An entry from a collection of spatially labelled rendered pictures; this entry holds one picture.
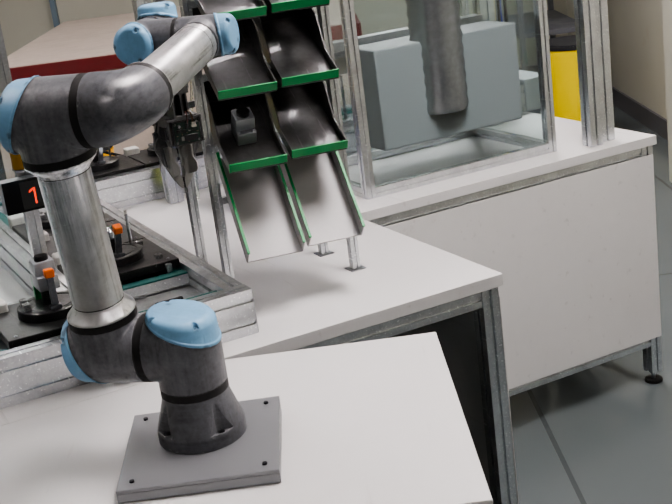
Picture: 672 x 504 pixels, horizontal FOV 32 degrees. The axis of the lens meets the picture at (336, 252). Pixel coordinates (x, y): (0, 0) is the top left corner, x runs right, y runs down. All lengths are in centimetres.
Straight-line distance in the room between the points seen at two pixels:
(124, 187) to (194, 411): 191
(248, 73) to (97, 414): 82
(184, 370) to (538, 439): 208
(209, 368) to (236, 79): 84
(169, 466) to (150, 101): 60
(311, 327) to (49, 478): 72
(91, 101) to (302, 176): 104
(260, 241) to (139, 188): 125
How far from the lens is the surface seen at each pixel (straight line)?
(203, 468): 197
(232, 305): 254
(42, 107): 185
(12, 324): 257
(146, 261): 282
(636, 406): 406
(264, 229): 266
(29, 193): 263
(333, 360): 237
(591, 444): 383
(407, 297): 266
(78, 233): 193
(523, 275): 373
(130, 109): 182
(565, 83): 729
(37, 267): 255
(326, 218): 272
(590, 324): 395
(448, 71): 357
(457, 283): 271
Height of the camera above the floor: 176
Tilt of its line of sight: 17 degrees down
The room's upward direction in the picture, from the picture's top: 7 degrees counter-clockwise
